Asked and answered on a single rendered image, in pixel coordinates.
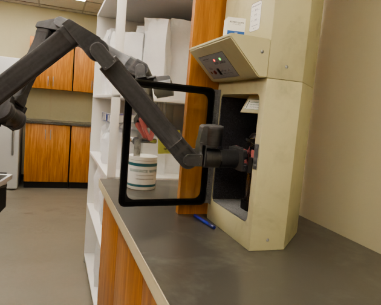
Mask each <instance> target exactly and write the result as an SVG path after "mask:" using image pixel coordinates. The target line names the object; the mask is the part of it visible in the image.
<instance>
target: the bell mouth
mask: <svg viewBox="0 0 381 305"><path fill-rule="evenodd" d="M258 108H259V95H250V96H249V97H248V99H247V101H246V102H245V104H244V106H243V108H242V110H241V111H240V112H241V113H252V114H258Z"/></svg>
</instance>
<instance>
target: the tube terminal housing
mask: <svg viewBox="0 0 381 305"><path fill-rule="evenodd" d="M258 1H260V0H227V2H226V15H225V19H226V18H227V17H234V18H244V19H246V26H245V33H244V35H248V36H255V37H259V38H267V39H270V50H269V61H268V67H267V77H265V78H261V79H249V80H237V81H230V82H220V83H219V87H218V89H219V90H221V97H220V107H221V98H222V96H223V97H234V98H241V99H248V97H249V96H250V95H259V108H258V120H257V126H256V138H255V143H256V144H259V151H258V163H257V169H256V170H255V169H253V167H252V179H251V185H250V197H249V208H248V214H247V220H246V221H243V220H242V219H240V218H238V217H237V216H235V215H234V214H232V213H231V212H229V211H228V210H226V209H224V208H223V207H222V206H220V205H218V204H217V203H215V202H214V201H213V198H212V195H211V203H210V204H208V207H207V218H208V219H209V220H210V221H211V222H212V223H214V224H215V225H217V226H218V227H219V228H220V229H222V230H223V231H224V232H225V233H227V234H228V235H229V236H231V237H232V238H233V239H234V240H236V241H237V242H238V243H239V244H241V245H242V246H243V247H245V248H246V249H247V250H248V251H269V250H283V249H284V248H285V247H286V246H287V245H288V243H289V242H290V240H291V239H292V238H293V237H294V236H295V234H296V233H297V228H298V218H299V208H300V203H301V193H302V183H303V177H304V167H305V157H306V152H307V142H308V132H309V126H310V116H311V106H312V100H313V90H314V80H315V74H316V64H317V58H318V48H319V38H320V32H321V22H322V12H323V7H324V0H262V7H261V19H260V26H259V30H256V31H253V32H250V33H249V26H250V14H251V8H252V4H254V3H256V2H258ZM219 120H220V110H219V117H218V125H219ZM214 172H215V168H214V170H213V180H214ZM212 193H213V183H212Z"/></svg>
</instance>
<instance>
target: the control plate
mask: <svg viewBox="0 0 381 305"><path fill-rule="evenodd" d="M219 58H220V59H221V60H219ZM213 59H215V62H214V61H213ZM199 60H200V61H201V63H202V64H203V65H204V67H205V68H206V70H207V71H208V72H209V73H210V75H211V76H212V77H213V79H221V78H227V77H237V76H240V75H239V74H238V73H237V71H236V70H235V69H234V67H233V66H232V64H231V63H230V62H229V60H228V59H227V58H226V56H225V55H224V53H223V52H222V51H220V52H217V53H214V54H210V55H207V56H203V57H199ZM216 68H219V70H220V72H222V69H223V70H224V72H222V75H220V74H219V72H218V71H217V69H216ZM229 68H230V70H228V69H229ZM225 69H226V70H227V71H225ZM214 70H215V71H216V72H217V74H215V73H214V72H213V71H214ZM211 72H212V73H213V74H212V73H211Z"/></svg>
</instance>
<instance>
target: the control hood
mask: <svg viewBox="0 0 381 305"><path fill-rule="evenodd" d="M189 50H190V52H191V54H192V55H193V57H194V58H195V59H196V60H197V62H198V63H199V65H200V66H201V67H202V69H203V70H204V71H205V73H206V74H207V75H208V77H209V78H210V79H211V81H213V82H230V81H237V80H249V79H261V78H265V77H267V67H268V61H269V50H270V39H267V38H259V37H255V36H248V35H243V34H236V33H229V34H227V35H224V36H222V37H219V38H216V39H213V40H211V41H208V42H205V43H203V44H200V45H197V46H194V47H192V48H190V49H189ZM220 51H222V52H223V53H224V55H225V56H226V58H227V59H228V60H229V62H230V63H231V64H232V66H233V67H234V69H235V70H236V71H237V73H238V74H239V75H240V76H237V77H227V78H221V79H213V77H212V76H211V75H210V73H209V72H208V71H207V70H206V68H205V67H204V65H203V64H202V63H201V61H200V60H199V57H203V56H207V55H210V54H214V53H217V52H220Z"/></svg>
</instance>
